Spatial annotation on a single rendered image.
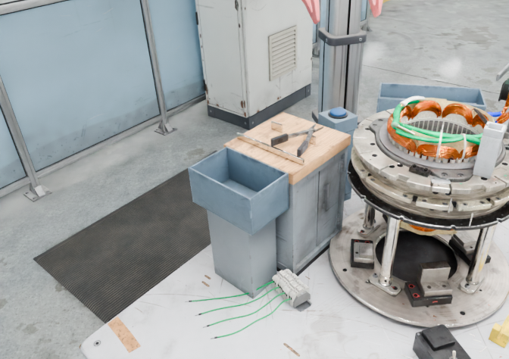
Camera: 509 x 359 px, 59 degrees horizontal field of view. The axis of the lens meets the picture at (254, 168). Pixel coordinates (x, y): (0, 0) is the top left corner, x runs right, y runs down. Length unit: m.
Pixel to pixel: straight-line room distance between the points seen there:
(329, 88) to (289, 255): 0.53
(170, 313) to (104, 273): 1.30
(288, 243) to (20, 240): 1.93
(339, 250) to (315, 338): 0.24
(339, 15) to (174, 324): 0.85
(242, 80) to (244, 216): 2.38
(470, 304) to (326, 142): 0.43
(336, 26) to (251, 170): 0.51
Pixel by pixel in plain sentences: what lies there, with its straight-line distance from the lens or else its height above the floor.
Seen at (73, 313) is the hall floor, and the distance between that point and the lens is 2.19.
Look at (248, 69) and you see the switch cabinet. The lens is 3.12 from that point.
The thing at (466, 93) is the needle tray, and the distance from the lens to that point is 1.29.
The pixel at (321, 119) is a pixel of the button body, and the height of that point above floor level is 1.02.
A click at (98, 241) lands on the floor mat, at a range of 2.48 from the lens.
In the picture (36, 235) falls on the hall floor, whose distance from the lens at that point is 2.69.
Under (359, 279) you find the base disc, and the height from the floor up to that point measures 0.80.
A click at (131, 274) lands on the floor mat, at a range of 2.24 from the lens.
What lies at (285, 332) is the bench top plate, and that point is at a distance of 0.95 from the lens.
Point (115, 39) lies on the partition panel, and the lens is 3.03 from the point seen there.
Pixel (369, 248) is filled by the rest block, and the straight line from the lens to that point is 1.05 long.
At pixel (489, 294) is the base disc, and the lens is 1.07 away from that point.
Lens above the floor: 1.54
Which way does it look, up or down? 32 degrees down
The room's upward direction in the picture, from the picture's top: 3 degrees counter-clockwise
